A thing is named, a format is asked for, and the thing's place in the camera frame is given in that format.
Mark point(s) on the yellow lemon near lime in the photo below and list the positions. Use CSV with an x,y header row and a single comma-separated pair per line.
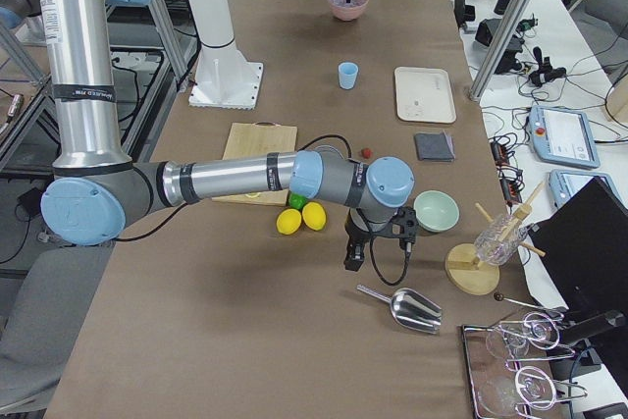
x,y
314,216

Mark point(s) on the green lime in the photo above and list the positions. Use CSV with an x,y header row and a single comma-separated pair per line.
x,y
297,201

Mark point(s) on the yellow lemon outer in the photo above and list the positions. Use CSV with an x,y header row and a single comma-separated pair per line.
x,y
288,221

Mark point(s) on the black monitor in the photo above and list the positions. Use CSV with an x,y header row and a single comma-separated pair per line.
x,y
585,242

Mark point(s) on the pink bowl of ice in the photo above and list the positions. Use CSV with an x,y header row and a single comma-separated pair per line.
x,y
347,10

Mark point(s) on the grey folded cloth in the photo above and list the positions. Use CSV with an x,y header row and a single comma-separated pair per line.
x,y
436,147

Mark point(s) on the steel ice scoop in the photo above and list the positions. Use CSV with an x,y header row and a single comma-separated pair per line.
x,y
410,309

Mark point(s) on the light blue plastic cup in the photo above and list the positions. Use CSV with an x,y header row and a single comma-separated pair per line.
x,y
348,72

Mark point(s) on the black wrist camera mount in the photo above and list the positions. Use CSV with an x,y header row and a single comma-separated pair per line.
x,y
404,227

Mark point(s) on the wooden cup tree stand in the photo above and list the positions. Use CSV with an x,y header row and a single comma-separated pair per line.
x,y
467,271

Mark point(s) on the blue teach pendant near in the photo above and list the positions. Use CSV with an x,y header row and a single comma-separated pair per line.
x,y
563,184

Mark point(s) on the cream rabbit tray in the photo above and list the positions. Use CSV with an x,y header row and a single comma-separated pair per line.
x,y
424,95

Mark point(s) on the clear glass on stand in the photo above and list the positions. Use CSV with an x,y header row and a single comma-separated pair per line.
x,y
497,243

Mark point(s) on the aluminium frame post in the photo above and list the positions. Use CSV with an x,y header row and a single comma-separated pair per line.
x,y
507,26

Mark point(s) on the blue teach pendant far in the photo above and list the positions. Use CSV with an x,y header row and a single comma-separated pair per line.
x,y
563,136

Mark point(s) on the mint green bowl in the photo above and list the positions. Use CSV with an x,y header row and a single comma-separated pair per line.
x,y
436,211

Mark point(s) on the blue teach pendant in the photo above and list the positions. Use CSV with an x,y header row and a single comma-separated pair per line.
x,y
563,136
563,184

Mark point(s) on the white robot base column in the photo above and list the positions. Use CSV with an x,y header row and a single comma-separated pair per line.
x,y
223,77

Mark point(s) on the wire glass rack tray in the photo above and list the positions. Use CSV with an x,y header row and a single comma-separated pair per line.
x,y
507,367

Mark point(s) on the wooden cutting board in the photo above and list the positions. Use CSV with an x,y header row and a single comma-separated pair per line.
x,y
250,140

